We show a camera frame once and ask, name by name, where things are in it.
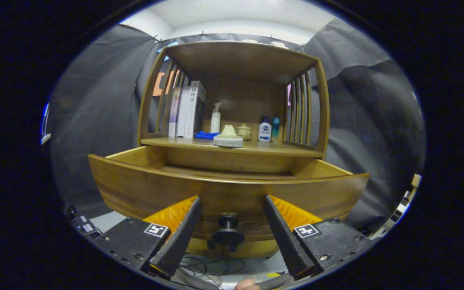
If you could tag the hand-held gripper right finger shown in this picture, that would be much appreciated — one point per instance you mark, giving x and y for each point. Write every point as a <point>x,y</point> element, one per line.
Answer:
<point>286,241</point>

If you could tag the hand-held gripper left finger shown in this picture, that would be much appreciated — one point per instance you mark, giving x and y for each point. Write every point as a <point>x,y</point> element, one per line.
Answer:
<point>177,241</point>

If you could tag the black drawer knob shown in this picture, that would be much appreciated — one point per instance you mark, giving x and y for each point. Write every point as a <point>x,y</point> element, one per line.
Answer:
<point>227,235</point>

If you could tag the wooden drawer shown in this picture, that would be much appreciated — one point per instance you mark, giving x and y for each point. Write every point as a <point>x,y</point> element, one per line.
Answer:
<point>155,189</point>

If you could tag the pale green ceramic ornament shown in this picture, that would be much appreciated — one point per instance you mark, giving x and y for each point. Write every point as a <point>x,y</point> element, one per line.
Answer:
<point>228,137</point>

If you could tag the wooden cabinet door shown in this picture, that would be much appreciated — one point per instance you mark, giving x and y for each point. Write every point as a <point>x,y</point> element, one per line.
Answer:
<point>197,247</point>
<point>260,247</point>

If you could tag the wooden countertop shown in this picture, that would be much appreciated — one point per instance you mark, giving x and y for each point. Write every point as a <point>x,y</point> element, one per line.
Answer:
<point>272,148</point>

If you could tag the wooden cabinet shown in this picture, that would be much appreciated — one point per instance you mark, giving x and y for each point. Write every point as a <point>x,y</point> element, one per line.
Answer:
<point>244,60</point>

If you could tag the yellow tape piece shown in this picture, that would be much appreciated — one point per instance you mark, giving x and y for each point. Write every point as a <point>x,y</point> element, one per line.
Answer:
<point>274,275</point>

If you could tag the black device with labels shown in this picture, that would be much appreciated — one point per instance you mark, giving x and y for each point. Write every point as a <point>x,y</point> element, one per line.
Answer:
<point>85,225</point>

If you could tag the folded blue cloth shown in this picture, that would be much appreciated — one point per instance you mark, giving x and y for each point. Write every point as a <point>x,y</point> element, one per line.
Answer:
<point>204,135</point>

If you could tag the white lotion bottle blue cap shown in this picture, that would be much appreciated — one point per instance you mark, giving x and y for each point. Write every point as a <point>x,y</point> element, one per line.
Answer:
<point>264,132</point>

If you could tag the teal bottle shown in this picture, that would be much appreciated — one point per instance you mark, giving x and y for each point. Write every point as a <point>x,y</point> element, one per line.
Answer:
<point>276,127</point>

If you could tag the beige lidded teacup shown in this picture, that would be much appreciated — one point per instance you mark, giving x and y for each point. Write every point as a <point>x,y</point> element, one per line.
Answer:
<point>245,131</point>

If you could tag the thin white book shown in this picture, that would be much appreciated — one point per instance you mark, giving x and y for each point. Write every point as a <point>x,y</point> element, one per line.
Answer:
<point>183,121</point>

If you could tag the white pump bottle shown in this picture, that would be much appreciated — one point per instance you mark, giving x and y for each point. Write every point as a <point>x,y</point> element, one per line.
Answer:
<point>216,123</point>

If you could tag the pale purple book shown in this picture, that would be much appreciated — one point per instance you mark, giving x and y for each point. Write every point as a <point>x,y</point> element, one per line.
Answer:
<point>174,117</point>

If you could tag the thick white and black book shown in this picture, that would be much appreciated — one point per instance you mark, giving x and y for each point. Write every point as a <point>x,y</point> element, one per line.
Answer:
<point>195,117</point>

